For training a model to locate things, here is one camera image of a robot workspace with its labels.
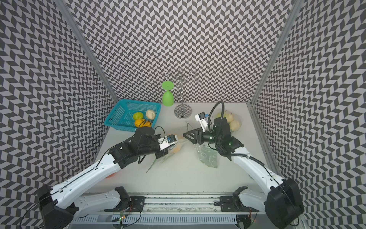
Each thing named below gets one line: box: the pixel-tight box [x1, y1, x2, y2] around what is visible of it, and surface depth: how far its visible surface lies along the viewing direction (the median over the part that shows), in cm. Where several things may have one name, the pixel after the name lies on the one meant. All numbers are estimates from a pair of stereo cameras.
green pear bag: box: [132, 111, 144, 121], surface depth 107 cm
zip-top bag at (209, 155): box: [193, 141, 219, 169], surface depth 89 cm
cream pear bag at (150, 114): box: [145, 109, 156, 120], surface depth 107 cm
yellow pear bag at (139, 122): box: [134, 118, 146, 128], surface depth 103 cm
